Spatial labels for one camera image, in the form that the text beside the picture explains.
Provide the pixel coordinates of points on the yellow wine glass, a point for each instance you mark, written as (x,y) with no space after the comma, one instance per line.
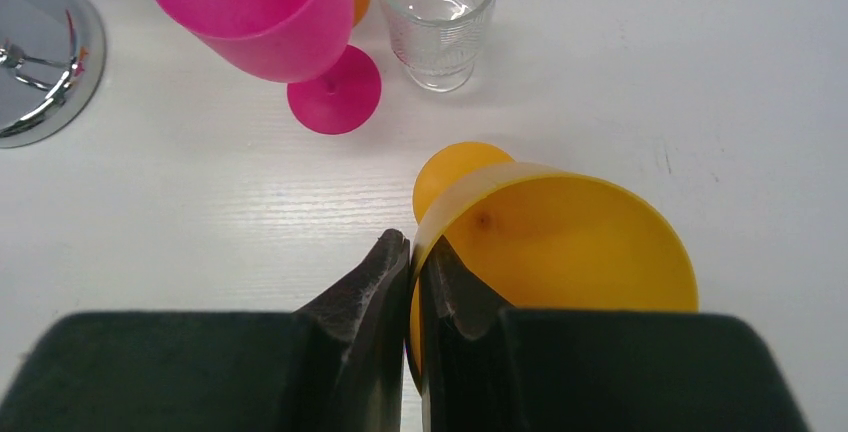
(494,232)

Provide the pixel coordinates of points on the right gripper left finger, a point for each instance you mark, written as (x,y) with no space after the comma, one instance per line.
(335,364)

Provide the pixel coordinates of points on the clear patterned wine glass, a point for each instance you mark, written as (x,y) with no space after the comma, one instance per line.
(438,41)

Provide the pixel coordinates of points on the magenta wine glass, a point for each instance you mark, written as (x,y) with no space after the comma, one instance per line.
(332,86)

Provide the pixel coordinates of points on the chrome wine glass rack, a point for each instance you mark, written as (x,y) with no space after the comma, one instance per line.
(53,54)

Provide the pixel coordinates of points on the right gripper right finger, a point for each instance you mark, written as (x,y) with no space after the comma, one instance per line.
(489,366)

